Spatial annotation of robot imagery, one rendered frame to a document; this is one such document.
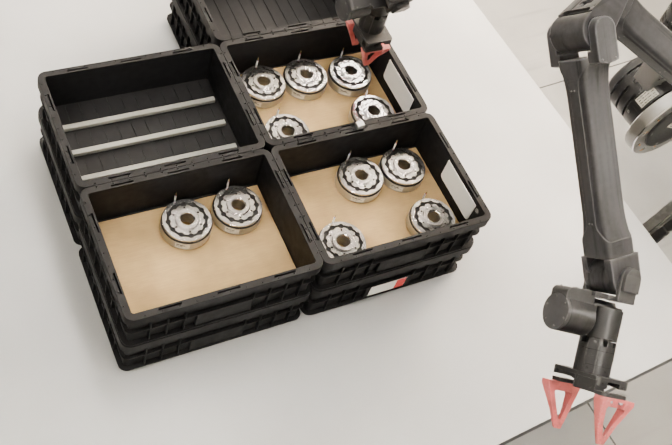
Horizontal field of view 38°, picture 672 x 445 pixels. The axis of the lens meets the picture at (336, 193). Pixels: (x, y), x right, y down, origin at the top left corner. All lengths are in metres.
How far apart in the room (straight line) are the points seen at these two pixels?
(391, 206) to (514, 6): 2.01
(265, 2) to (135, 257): 0.80
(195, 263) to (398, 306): 0.48
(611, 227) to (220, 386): 0.87
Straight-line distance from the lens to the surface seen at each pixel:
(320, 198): 2.13
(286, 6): 2.48
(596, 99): 1.54
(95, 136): 2.15
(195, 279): 1.97
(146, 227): 2.02
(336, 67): 2.33
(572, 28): 1.53
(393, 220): 2.14
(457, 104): 2.59
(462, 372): 2.17
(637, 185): 3.68
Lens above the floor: 2.53
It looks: 53 degrees down
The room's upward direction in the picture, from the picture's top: 22 degrees clockwise
